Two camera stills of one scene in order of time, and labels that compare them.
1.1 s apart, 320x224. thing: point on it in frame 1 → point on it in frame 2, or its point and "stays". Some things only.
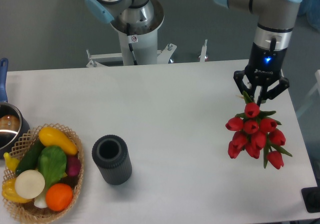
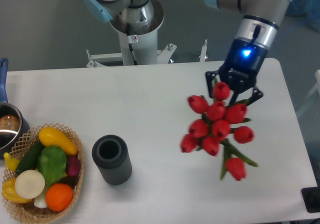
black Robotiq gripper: x=264 y=67 → x=239 y=72
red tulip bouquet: x=256 y=133 → x=219 y=126
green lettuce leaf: x=52 y=161 stays
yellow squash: x=49 y=136 stays
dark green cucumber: x=29 y=161 stays
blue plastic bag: x=310 y=5 stays
